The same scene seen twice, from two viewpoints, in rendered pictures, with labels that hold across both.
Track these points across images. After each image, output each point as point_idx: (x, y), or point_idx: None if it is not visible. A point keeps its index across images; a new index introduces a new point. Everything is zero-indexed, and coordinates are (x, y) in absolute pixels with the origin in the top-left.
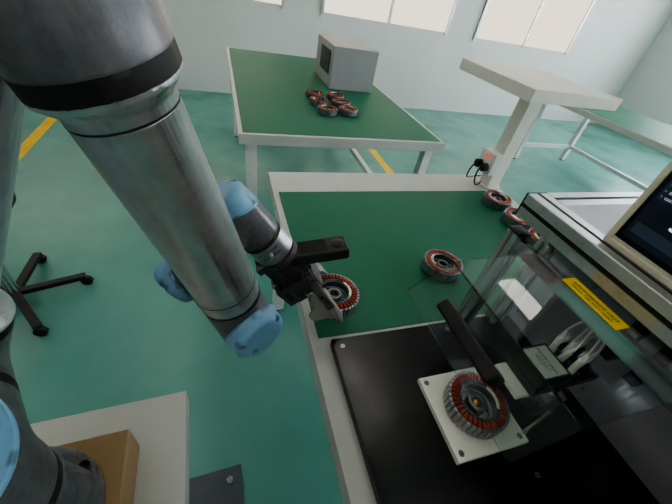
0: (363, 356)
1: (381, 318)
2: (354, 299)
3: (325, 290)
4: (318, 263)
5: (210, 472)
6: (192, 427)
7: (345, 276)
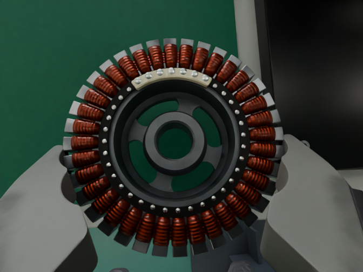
0: (337, 100)
1: (206, 21)
2: (233, 68)
3: (317, 251)
4: (3, 215)
5: (188, 244)
6: (148, 263)
7: (43, 71)
